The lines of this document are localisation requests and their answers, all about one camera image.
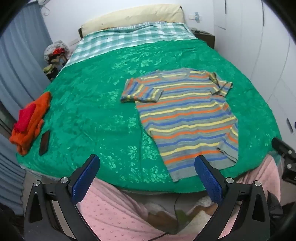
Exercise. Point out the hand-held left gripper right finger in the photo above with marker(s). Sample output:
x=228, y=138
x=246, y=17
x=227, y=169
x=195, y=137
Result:
x=209, y=179

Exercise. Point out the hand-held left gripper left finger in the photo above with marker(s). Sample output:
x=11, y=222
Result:
x=85, y=179

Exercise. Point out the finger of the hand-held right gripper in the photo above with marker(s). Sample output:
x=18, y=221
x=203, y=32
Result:
x=283, y=146

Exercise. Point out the striped knit shirt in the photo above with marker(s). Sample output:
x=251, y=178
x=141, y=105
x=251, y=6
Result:
x=185, y=115

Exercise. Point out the pile of mixed clothes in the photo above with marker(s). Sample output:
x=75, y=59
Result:
x=56, y=58

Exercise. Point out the white slipper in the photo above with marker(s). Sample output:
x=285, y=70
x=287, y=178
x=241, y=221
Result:
x=201, y=202

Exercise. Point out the pink dotted pants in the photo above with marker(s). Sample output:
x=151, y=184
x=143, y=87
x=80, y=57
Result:
x=120, y=215

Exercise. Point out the black phone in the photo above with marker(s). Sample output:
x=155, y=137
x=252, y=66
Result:
x=44, y=142

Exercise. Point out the black bag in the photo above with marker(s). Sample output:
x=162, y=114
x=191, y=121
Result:
x=275, y=208

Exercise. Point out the green floral blanket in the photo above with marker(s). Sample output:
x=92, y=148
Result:
x=97, y=104

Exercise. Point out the orange cloth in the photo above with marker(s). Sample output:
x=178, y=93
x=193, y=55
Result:
x=35, y=120

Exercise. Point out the red cloth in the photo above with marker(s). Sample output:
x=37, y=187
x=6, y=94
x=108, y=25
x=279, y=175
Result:
x=24, y=119

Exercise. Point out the white wardrobe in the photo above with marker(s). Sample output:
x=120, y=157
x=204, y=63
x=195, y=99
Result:
x=259, y=46

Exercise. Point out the grey-blue curtain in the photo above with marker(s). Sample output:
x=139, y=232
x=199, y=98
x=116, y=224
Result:
x=16, y=69

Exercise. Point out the dark nightstand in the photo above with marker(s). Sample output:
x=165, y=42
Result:
x=204, y=37

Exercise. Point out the green plaid bed sheet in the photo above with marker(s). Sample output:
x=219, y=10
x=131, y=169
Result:
x=120, y=40

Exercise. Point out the cream pillow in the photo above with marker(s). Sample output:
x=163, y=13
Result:
x=138, y=16

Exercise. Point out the wall outlet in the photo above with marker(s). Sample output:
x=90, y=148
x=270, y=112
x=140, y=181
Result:
x=196, y=16

